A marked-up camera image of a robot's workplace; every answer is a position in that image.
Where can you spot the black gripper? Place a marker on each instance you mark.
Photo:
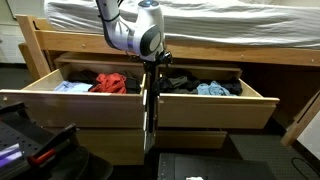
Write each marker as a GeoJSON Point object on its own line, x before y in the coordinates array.
{"type": "Point", "coordinates": [158, 68]}

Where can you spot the light blue cloth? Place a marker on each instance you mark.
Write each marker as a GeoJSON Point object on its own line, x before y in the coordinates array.
{"type": "Point", "coordinates": [213, 89]}

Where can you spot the wooden bed frame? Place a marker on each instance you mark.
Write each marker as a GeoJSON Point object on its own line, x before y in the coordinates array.
{"type": "Point", "coordinates": [216, 51]}

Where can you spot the wooden drawer holding red cloth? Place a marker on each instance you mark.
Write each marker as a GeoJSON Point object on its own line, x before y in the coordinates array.
{"type": "Point", "coordinates": [83, 110]}

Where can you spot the red crumpled cloth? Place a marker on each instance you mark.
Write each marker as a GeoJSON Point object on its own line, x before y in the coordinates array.
{"type": "Point", "coordinates": [110, 83]}

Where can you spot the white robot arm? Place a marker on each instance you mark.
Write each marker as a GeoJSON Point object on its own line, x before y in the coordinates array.
{"type": "Point", "coordinates": [146, 30]}

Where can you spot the wooden drawer holding blue cloth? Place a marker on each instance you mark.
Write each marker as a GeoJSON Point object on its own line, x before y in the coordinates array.
{"type": "Point", "coordinates": [216, 113]}

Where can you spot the black cloth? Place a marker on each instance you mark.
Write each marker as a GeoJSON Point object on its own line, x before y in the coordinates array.
{"type": "Point", "coordinates": [192, 85]}
{"type": "Point", "coordinates": [233, 86]}

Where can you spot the orange black bar clamp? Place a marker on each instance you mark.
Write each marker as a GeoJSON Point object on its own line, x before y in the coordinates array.
{"type": "Point", "coordinates": [41, 157]}

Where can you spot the aluminium extrusion bar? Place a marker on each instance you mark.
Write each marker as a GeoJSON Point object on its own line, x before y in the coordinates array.
{"type": "Point", "coordinates": [11, 154]}

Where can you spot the pale drawer lining sheet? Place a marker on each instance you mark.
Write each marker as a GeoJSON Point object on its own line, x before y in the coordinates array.
{"type": "Point", "coordinates": [73, 87]}

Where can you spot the plain wooden drawer front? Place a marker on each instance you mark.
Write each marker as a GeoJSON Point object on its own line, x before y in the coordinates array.
{"type": "Point", "coordinates": [113, 146]}

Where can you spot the white panelled cabinet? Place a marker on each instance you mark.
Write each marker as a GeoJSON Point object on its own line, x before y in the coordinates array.
{"type": "Point", "coordinates": [11, 43]}

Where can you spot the wooden desk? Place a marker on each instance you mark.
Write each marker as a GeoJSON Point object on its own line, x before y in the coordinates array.
{"type": "Point", "coordinates": [300, 120]}

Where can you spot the small white item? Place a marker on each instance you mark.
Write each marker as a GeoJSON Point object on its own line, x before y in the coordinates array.
{"type": "Point", "coordinates": [196, 178]}

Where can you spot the grey crumpled cloth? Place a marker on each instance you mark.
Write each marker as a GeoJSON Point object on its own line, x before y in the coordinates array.
{"type": "Point", "coordinates": [178, 82]}

